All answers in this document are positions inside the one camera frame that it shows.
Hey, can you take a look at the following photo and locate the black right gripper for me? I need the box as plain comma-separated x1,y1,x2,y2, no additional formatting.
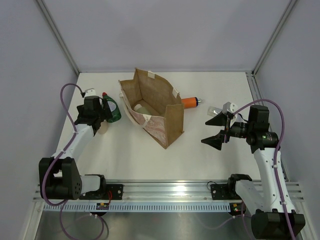
201,110,254,151

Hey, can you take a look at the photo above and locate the beige pump bottle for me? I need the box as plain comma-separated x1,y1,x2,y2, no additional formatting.
97,121,109,135

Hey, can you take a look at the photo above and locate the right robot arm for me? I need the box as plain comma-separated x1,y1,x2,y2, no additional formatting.
201,102,306,240

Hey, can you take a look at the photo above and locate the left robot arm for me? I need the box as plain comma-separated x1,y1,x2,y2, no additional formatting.
38,95,112,203

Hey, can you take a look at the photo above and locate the brown canvas tote bag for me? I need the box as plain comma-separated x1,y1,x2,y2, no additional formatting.
118,68,184,149

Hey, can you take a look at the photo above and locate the green dish soap bottle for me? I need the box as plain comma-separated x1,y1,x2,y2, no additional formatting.
102,92,122,123

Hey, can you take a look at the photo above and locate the orange spray bottle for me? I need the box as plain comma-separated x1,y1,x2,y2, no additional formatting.
181,97,203,109

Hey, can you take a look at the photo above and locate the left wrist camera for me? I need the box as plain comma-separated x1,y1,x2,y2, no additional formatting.
80,88,97,98

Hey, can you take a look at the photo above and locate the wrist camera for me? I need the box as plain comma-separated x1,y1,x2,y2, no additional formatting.
222,102,238,124
80,88,97,98

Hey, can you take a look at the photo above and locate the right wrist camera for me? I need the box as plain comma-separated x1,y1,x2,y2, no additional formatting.
222,102,238,124

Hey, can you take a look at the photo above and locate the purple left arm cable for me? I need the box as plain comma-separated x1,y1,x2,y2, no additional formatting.
41,83,110,238

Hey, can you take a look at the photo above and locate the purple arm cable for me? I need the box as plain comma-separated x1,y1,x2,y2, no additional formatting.
41,83,110,238
199,99,296,240

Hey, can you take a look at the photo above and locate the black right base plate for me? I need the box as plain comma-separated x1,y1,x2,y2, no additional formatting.
210,183,241,200

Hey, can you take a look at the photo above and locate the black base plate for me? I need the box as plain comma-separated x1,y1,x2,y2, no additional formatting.
210,183,241,200
99,183,124,200

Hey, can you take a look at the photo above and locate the right side aluminium rail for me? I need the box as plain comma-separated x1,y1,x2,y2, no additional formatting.
246,71,290,182

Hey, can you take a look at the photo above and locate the aluminium rail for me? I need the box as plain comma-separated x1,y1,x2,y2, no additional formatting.
32,181,305,203
246,71,290,182

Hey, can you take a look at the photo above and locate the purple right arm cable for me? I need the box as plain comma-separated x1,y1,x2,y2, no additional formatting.
199,99,296,240

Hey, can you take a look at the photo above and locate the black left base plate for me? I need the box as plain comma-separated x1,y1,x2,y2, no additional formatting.
99,183,124,200

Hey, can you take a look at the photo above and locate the left aluminium frame post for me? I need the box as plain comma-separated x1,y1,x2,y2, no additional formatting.
34,0,81,77

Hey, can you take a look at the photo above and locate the aluminium frame post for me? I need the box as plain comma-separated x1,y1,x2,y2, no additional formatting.
34,0,81,77
251,0,299,77

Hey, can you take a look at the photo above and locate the aluminium front rail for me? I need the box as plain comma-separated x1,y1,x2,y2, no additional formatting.
32,181,305,203

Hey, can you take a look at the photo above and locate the white slotted cable duct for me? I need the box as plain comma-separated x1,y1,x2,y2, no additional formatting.
43,201,232,213

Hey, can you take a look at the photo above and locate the right aluminium frame post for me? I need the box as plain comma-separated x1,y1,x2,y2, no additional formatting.
251,0,299,77

